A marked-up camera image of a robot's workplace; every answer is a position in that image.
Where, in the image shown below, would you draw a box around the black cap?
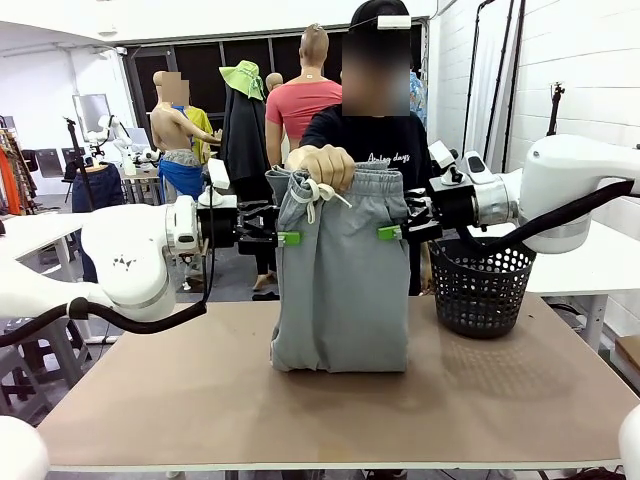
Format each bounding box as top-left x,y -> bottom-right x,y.
348,0 -> 412,31

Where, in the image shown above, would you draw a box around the grey training pants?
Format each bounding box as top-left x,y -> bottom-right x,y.
263,167 -> 414,375

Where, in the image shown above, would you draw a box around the mannequin in yellow shirt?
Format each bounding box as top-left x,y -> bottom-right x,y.
185,105 -> 222,167

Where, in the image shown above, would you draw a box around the mannequin in pink top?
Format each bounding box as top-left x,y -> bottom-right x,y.
264,23 -> 346,170

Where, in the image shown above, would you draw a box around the green sun hat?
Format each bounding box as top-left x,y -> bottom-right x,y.
218,59 -> 266,101

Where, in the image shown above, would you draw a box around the black tripod with camera head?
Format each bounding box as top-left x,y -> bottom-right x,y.
546,81 -> 567,137

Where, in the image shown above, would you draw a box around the black stand pole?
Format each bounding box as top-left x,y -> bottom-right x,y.
482,0 -> 516,174
460,0 -> 497,154
501,0 -> 527,174

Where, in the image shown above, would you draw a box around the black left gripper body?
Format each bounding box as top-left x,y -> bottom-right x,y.
197,205 -> 243,251

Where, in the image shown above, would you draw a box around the small white table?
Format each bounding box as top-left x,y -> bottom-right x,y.
0,212 -> 87,284

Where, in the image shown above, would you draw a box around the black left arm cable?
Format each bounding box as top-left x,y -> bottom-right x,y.
0,189 -> 216,347

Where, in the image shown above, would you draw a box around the shirtless mannequin with blue cloth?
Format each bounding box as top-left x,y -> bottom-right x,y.
151,70 -> 224,294

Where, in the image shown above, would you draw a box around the blue jeans on stand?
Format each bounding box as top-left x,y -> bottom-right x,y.
71,162 -> 126,284

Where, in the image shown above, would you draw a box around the grey framed board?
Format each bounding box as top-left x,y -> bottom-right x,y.
72,93 -> 112,141

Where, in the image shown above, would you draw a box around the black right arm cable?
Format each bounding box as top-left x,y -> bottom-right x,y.
457,178 -> 637,250

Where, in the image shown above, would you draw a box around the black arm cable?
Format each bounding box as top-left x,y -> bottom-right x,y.
457,178 -> 637,250
0,189 -> 216,347

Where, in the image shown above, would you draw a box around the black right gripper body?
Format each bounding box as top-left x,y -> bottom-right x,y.
428,178 -> 479,234

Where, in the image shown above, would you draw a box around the mannequin in floral shirt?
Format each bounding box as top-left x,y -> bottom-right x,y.
409,69 -> 430,132

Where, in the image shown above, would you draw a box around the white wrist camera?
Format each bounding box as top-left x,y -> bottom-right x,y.
427,139 -> 460,174
198,158 -> 237,210

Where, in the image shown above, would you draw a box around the cardboard box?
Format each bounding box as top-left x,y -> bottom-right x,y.
614,334 -> 640,372

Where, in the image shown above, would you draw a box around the grey plastic stool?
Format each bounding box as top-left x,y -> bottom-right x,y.
0,344 -> 54,426
3,319 -> 94,389

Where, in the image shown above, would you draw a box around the black tripod with clamp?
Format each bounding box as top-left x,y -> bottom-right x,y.
63,116 -> 97,215

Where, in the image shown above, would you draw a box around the person's right hand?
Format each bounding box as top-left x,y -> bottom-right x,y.
287,143 -> 357,194

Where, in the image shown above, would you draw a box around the mannequin in black coat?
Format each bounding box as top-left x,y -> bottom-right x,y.
219,82 -> 281,292

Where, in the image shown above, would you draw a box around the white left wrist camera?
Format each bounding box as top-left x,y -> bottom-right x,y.
198,158 -> 237,210

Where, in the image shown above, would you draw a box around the black perforated plastic basket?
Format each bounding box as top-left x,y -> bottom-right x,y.
428,238 -> 538,340

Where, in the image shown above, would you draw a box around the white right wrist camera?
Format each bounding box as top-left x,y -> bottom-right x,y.
427,139 -> 460,174

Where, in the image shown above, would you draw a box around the person in black t-shirt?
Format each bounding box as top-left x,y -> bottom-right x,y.
287,0 -> 432,297

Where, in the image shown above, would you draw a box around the clothes rack with garments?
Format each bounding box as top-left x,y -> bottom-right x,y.
0,114 -> 39,204

